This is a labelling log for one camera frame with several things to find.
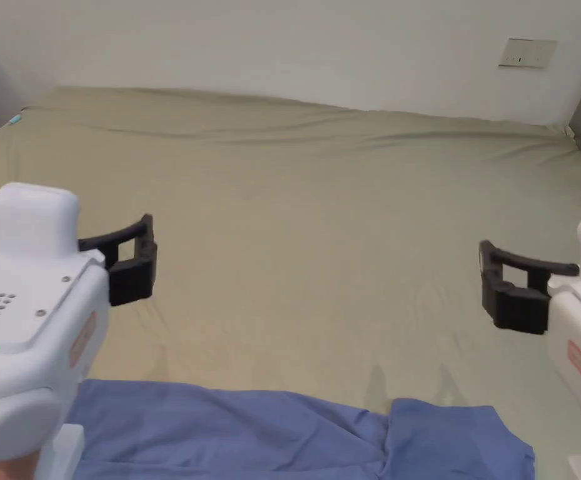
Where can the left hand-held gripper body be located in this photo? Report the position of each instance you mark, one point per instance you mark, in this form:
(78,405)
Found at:
(25,310)

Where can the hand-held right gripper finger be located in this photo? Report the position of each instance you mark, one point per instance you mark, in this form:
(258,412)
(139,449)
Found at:
(493,262)

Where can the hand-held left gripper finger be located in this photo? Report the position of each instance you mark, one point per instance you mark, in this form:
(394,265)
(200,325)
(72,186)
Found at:
(146,240)

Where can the person's left hand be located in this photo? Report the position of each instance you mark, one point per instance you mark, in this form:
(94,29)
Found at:
(18,467)

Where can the bed with beige sheet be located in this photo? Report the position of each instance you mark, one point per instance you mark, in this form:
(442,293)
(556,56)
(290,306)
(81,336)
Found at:
(295,225)

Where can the small teal object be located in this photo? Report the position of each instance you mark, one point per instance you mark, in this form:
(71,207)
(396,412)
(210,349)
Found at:
(15,119)

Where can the blue garment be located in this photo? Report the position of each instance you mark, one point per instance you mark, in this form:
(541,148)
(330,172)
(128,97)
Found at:
(230,435)

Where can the white wall socket panel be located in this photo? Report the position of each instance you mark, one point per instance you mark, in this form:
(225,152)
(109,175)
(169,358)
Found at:
(528,52)

